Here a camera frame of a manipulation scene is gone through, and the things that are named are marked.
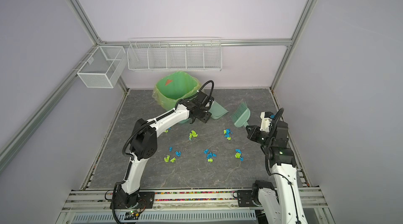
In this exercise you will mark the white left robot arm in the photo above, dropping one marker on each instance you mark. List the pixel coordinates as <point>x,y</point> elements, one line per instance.
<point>142,143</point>

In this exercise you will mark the mint green dustpan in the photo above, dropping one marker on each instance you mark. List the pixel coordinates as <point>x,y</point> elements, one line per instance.
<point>217,111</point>

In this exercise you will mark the lime green scrap pair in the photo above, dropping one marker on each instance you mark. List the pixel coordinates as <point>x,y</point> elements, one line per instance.
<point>168,158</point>

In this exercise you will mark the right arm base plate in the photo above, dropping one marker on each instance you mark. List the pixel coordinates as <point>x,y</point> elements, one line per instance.
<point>247,198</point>

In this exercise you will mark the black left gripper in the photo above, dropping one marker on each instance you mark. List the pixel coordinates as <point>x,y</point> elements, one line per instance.
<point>205,119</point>

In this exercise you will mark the long white wire basket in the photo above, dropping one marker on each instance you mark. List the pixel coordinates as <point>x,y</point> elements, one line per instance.
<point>175,54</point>

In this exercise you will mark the mint green hand brush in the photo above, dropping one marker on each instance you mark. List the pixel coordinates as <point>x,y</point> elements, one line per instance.
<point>241,116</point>

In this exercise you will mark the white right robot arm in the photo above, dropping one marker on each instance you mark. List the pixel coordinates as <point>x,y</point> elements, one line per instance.
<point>281,202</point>

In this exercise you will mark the lime green crumpled scrap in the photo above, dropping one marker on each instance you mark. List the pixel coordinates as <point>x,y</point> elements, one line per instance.
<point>192,135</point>

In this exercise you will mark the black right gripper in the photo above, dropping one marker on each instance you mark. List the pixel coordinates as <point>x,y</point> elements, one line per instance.
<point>253,134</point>

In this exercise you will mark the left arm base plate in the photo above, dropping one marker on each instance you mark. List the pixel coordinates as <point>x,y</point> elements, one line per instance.
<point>137,200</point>

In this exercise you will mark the green lined trash bin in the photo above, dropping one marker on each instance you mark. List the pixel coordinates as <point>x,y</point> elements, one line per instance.
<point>173,87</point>

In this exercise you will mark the blue scrap cluster centre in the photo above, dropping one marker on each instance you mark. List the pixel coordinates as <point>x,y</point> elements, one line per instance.
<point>209,156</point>

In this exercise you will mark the small white mesh basket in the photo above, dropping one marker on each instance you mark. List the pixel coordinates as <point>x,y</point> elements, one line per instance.
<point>104,67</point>

